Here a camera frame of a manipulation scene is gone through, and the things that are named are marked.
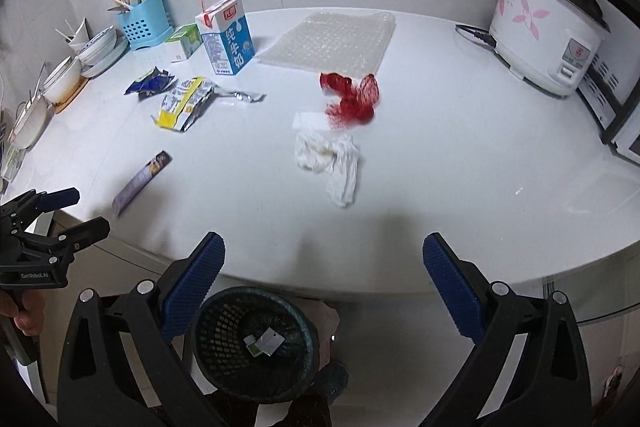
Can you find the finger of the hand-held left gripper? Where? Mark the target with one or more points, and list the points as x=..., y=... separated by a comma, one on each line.
x=82, y=232
x=55, y=201

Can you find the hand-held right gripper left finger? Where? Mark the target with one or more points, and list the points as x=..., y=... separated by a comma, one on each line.
x=197, y=277

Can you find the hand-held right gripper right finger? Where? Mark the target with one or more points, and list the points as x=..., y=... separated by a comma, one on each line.
x=452, y=287

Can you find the dark plastic mesh wastebasket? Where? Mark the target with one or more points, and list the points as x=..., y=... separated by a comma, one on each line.
x=225, y=322

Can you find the blue snack wrapper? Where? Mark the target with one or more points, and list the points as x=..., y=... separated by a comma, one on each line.
x=150, y=84

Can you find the blue white milk carton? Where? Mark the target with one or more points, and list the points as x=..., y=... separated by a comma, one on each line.
x=227, y=47

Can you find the person's left hand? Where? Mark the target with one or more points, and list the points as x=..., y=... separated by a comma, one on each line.
x=31, y=314

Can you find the purple long wrapper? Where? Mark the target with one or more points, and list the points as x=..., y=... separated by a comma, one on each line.
x=142, y=182

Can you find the metal dish rack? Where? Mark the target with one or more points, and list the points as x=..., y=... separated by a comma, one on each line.
x=22, y=127

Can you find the white paper scrap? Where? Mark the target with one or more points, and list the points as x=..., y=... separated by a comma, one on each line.
x=267, y=341

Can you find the round wooden coaster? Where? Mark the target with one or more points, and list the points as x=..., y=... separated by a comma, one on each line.
x=72, y=99

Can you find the plain white bowl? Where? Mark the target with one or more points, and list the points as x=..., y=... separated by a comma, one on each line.
x=62, y=79

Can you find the glass side table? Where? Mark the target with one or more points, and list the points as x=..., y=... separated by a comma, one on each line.
x=595, y=292

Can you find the grey blue slipper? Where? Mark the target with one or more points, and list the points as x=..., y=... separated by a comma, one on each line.
x=332, y=379

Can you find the white plate stack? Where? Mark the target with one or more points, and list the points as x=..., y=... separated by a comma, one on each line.
x=112, y=54

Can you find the yellow snack wrapper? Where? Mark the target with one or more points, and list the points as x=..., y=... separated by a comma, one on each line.
x=182, y=102

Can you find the white cup with sticks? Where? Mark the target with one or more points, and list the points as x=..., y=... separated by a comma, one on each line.
x=79, y=39

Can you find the blue patterned bowl stack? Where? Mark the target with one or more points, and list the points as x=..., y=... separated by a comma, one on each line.
x=97, y=42

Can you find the person's dark trouser leg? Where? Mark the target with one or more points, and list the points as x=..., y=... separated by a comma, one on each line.
x=310, y=412

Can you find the crumpled white tissue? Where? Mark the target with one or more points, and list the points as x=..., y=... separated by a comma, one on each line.
x=332, y=157

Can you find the silver foil wrapper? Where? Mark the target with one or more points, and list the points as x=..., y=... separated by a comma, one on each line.
x=242, y=96

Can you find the red white shoe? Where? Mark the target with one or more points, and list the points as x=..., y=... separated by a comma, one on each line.
x=614, y=382

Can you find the light blue utensil holder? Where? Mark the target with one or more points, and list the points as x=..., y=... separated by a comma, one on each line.
x=145, y=27

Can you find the green white small box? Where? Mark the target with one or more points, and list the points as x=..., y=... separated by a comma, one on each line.
x=182, y=44

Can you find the white plastic stick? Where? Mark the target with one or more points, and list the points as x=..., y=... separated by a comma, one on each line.
x=114, y=0

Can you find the red mesh net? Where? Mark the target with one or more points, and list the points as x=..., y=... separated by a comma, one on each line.
x=357, y=99

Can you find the red striped drinking straw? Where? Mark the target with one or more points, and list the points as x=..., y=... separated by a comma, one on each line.
x=205, y=14

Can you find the white floral rice cooker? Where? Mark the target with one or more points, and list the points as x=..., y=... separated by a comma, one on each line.
x=540, y=37

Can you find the clear bubble wrap sheet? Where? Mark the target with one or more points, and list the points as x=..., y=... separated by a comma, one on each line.
x=330, y=39

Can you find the white microwave oven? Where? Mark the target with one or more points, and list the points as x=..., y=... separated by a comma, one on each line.
x=620, y=72

